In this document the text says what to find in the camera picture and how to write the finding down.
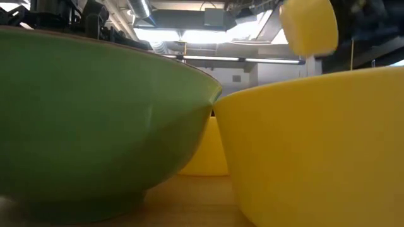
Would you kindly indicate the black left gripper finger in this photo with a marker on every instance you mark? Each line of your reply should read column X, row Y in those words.
column 129, row 39

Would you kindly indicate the yellow plastic mini bowl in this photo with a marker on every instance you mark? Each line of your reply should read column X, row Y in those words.
column 208, row 151
column 309, row 25
column 315, row 142

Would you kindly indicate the red floral bowl green outside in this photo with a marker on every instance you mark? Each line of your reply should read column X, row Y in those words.
column 94, row 110

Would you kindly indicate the long ceiling light fixture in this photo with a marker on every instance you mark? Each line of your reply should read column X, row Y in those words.
column 208, row 58

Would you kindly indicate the grey ceiling unit box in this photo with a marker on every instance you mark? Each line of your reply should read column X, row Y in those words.
column 214, row 17

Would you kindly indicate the round silver air duct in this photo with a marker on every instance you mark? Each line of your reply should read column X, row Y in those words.
column 140, row 8

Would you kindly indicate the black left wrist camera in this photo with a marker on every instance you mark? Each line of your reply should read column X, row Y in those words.
column 96, row 15

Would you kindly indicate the square wall vent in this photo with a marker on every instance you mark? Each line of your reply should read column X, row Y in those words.
column 236, row 78

